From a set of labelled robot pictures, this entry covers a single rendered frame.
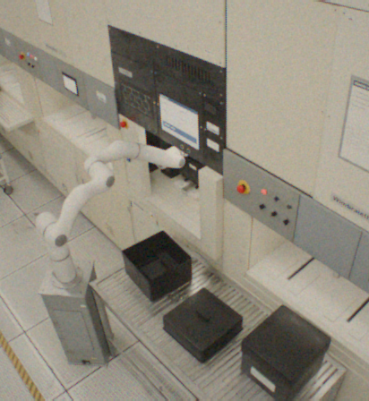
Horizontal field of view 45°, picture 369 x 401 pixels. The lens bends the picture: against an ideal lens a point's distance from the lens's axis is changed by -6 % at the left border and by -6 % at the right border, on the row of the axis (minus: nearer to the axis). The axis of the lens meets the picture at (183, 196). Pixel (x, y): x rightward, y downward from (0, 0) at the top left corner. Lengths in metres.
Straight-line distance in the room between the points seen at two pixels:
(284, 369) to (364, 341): 0.50
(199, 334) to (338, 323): 0.68
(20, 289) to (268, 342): 2.29
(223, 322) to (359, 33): 1.45
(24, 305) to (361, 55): 2.97
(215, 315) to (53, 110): 2.51
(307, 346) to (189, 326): 0.58
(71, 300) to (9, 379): 0.91
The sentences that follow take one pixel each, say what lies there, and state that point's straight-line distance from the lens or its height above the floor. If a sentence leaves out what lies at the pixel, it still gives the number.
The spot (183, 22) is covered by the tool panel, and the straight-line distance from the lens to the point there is 2.05.
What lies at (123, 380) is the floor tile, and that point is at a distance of 3.15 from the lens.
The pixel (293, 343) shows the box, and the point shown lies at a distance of 2.07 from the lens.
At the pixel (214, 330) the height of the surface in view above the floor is 0.86.
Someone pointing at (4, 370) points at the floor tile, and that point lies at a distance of 3.41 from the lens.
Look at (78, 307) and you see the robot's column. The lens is 2.71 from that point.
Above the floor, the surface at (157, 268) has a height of 0.77.
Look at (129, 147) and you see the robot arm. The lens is 2.43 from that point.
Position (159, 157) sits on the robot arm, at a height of 1.30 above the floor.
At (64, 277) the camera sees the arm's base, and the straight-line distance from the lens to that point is 2.65.
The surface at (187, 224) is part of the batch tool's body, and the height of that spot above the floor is 0.87.
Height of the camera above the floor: 2.73
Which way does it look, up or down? 39 degrees down
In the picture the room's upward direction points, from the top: 3 degrees counter-clockwise
